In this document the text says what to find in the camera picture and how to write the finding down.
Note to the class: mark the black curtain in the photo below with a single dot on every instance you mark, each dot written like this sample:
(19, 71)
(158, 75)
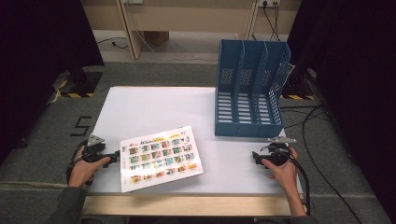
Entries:
(358, 77)
(40, 62)

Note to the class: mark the beige wooden desk frame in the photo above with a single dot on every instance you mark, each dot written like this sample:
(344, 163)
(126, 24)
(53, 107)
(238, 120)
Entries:
(193, 18)

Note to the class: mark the person's left hand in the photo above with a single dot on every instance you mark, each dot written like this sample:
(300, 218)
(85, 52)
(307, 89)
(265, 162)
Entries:
(81, 171)

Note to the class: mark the brown cardboard box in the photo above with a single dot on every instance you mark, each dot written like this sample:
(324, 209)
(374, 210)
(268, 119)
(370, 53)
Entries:
(157, 38)

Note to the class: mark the white picture book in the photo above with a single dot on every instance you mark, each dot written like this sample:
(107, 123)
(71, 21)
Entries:
(160, 158)

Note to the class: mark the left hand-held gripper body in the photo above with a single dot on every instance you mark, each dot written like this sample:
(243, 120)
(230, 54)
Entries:
(93, 154)

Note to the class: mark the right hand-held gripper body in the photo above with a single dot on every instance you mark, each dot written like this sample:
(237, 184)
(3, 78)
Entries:
(277, 155)

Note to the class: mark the white wall socket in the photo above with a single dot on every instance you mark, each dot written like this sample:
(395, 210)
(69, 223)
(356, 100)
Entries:
(269, 2)

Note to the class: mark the person's right hand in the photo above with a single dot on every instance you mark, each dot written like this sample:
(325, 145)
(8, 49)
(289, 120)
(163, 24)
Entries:
(286, 175)

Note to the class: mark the blue plastic file rack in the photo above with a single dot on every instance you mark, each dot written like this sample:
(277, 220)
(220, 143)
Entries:
(249, 127)

